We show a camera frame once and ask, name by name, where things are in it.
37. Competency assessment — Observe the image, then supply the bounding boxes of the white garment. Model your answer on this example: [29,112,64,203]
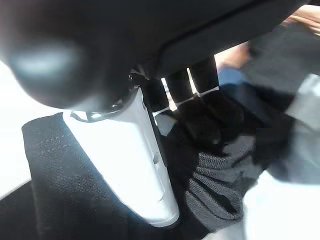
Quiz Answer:
[284,73,320,181]

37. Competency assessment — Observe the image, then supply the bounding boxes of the rectangular wicker laundry basket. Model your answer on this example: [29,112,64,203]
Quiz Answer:
[214,9,320,72]

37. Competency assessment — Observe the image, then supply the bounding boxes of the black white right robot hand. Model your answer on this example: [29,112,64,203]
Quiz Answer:
[0,0,310,227]

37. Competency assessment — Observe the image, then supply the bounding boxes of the dark grey knit garment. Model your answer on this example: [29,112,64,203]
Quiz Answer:
[0,82,297,240]

